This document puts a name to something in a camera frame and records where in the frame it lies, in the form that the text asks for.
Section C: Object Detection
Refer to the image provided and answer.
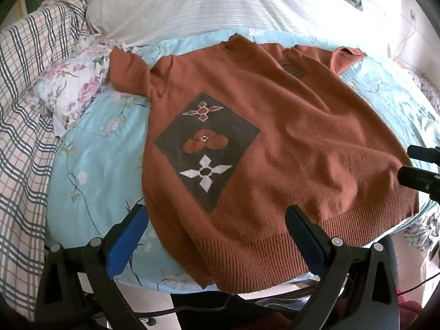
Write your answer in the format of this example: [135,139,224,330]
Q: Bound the orange knit sweater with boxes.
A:
[109,34,420,293]

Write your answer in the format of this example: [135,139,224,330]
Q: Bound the thin wall cable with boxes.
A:
[392,18,417,61]

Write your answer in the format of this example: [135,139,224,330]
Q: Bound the white pink floral cloth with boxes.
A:
[29,34,143,136]

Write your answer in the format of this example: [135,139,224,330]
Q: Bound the light blue floral bed sheet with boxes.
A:
[45,27,440,291]

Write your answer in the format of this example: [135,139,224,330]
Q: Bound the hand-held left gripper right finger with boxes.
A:
[285,205,401,330]

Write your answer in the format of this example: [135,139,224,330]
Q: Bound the grey floral cloth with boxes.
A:
[401,70,440,252]

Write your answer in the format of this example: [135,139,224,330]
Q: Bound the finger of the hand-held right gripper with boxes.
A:
[397,166,440,200]
[407,145,440,164]

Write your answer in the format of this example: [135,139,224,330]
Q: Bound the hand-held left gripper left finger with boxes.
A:
[34,203,150,330]

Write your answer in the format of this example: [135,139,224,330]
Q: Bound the plaid blanket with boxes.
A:
[0,0,90,317]

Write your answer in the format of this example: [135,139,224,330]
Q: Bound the white striped blanket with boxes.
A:
[85,0,392,47]

